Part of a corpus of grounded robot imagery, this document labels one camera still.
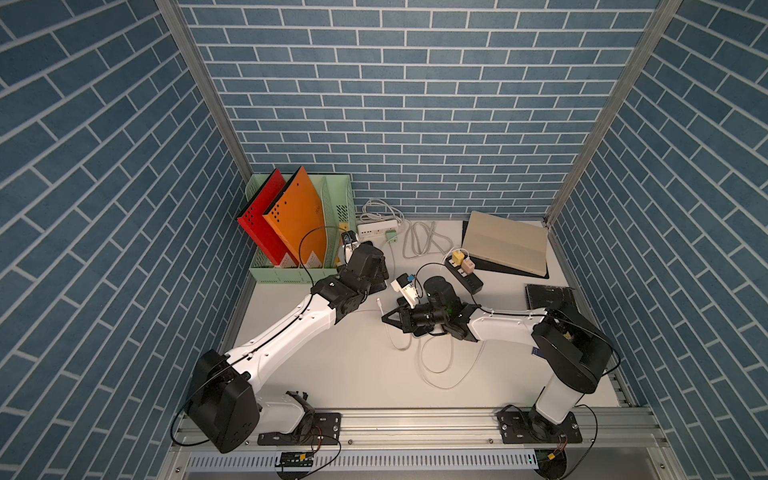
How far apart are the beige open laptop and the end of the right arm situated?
42 centimetres

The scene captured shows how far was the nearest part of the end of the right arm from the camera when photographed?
0.69 metres

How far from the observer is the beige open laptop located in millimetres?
1098
